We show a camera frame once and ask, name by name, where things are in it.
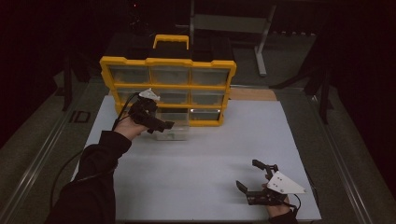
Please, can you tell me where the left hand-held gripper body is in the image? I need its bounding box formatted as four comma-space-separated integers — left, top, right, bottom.
128, 88, 162, 131

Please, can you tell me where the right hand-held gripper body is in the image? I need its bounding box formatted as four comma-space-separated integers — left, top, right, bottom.
246, 163, 307, 206

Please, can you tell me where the clear plastic drawer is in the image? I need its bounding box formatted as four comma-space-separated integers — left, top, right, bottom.
154, 111, 191, 142

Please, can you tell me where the yellow black organizer cabinet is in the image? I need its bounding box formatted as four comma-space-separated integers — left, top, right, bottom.
99, 32, 237, 128

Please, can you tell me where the person's left hand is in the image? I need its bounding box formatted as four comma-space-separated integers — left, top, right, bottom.
114, 117, 150, 141

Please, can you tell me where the person's right hand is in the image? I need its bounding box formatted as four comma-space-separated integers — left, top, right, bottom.
261, 183, 292, 218

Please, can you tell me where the white board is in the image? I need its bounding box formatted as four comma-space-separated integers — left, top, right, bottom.
71, 94, 322, 222

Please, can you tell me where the wooden board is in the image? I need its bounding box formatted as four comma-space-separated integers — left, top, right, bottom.
229, 87, 278, 102

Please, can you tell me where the black stand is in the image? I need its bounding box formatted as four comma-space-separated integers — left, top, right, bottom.
61, 55, 75, 112
318, 68, 332, 125

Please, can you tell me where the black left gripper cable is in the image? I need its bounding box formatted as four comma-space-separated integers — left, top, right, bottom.
49, 92, 140, 216

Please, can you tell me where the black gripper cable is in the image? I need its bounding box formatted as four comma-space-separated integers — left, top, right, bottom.
49, 92, 140, 216
287, 192, 303, 214

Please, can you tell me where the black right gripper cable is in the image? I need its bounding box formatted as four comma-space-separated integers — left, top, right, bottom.
287, 192, 303, 214

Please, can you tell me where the aluminium table rail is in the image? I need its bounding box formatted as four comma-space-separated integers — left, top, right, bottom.
306, 90, 396, 224
0, 88, 90, 224

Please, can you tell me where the grey metal desk frame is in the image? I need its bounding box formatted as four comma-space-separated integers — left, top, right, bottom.
189, 0, 278, 77

